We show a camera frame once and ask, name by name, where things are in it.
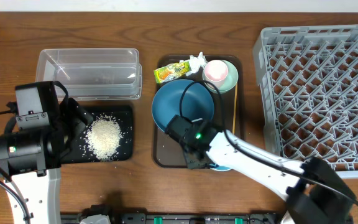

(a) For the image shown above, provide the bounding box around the light blue bowl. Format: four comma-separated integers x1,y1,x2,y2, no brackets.
209,164,231,172

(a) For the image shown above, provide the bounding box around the wooden chopstick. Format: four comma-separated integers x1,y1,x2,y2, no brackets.
232,84,238,134

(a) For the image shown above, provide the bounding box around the pile of rice grains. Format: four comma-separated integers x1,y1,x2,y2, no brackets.
84,114,123,161

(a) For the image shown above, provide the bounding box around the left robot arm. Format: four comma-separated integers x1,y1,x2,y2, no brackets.
0,96,93,223

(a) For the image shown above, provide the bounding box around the green yellow snack wrapper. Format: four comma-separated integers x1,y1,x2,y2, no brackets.
154,61,191,84

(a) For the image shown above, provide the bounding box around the dark blue plate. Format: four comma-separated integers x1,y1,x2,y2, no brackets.
152,79,214,132

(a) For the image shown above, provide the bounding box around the light green saucer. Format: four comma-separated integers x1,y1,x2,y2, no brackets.
218,60,239,93

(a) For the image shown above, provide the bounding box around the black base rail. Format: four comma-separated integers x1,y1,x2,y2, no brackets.
61,205,280,224

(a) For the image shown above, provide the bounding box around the black plastic tray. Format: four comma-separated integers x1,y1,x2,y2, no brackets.
61,105,134,164

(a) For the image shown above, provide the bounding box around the pink cup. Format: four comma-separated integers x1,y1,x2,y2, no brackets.
203,60,228,89

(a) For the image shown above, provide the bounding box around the brown serving tray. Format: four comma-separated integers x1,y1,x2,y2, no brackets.
152,55,245,169

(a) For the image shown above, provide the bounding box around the grey dishwasher rack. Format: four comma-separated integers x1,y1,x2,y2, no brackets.
253,25,358,179

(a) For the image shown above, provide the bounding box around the clear plastic bin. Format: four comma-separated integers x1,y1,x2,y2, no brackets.
35,48,142,101

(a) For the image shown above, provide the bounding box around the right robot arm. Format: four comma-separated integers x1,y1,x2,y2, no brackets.
166,116,358,223

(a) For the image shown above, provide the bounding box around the crumpled white tissue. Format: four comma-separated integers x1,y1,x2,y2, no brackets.
180,52,208,77

